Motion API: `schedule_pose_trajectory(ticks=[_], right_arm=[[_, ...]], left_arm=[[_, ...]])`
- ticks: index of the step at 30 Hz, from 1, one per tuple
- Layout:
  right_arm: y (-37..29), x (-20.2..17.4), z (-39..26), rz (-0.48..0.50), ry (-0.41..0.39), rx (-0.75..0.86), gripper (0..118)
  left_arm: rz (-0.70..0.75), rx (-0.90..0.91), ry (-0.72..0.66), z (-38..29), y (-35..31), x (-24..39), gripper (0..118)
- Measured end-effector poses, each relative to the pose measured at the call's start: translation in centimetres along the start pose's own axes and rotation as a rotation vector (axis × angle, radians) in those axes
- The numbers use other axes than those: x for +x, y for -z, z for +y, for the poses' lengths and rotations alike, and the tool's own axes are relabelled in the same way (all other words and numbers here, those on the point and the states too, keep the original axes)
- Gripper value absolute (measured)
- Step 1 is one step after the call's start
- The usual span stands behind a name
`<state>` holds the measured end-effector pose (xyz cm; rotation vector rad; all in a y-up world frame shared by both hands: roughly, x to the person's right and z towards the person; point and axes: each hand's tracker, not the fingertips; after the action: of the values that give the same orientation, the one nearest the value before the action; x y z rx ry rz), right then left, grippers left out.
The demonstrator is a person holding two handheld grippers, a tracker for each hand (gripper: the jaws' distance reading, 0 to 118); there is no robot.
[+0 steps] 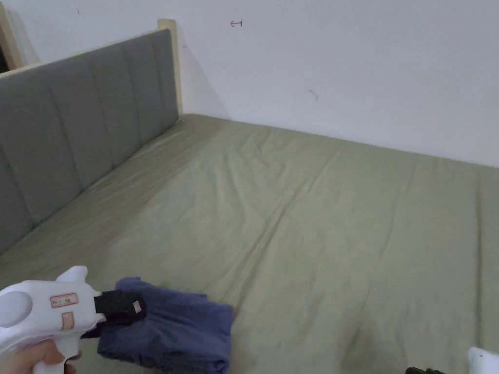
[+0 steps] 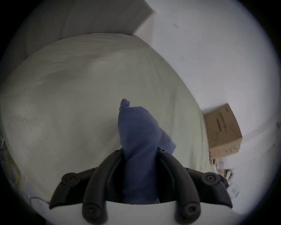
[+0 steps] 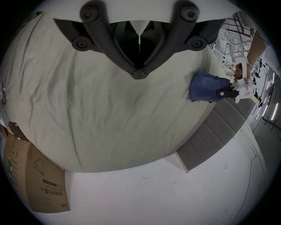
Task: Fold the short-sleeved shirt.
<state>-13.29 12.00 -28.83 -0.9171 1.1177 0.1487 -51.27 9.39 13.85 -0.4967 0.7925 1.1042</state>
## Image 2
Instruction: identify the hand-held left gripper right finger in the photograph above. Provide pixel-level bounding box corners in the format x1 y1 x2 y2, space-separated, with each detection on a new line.
156 148 233 224

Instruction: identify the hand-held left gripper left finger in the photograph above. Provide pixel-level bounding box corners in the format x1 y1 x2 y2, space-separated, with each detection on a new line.
49 148 125 222

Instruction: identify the brown cardboard carton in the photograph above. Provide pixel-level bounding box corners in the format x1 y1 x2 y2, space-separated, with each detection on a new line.
204 103 243 159

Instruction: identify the dark blue garment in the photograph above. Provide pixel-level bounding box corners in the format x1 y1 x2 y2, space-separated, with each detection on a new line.
117 99 177 205

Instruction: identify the padded headboard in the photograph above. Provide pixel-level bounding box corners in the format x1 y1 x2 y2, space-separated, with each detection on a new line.
9 0 155 66

